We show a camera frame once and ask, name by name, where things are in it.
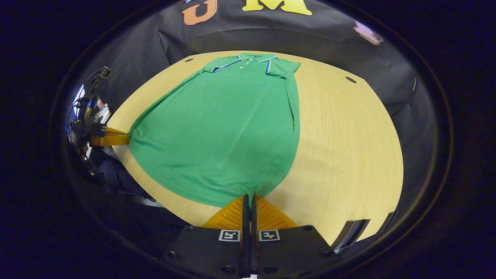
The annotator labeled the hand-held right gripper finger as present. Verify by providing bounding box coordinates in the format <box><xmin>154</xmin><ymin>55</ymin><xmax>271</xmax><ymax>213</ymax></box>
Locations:
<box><xmin>251</xmin><ymin>194</ymin><xmax>338</xmax><ymax>277</ymax></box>
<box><xmin>161</xmin><ymin>194</ymin><xmax>250</xmax><ymax>279</ymax></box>

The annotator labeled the green T-shirt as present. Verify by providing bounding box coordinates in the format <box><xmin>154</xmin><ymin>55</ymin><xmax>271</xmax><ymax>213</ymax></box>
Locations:
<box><xmin>127</xmin><ymin>52</ymin><xmax>302</xmax><ymax>208</ymax></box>

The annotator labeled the person's dark clothing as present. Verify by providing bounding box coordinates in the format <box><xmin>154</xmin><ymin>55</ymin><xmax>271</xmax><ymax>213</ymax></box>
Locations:
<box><xmin>91</xmin><ymin>149</ymin><xmax>155</xmax><ymax>198</ymax></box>

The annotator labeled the black backdrop cloth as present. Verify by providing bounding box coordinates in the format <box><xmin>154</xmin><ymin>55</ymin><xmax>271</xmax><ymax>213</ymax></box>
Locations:
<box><xmin>74</xmin><ymin>0</ymin><xmax>431</xmax><ymax>128</ymax></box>

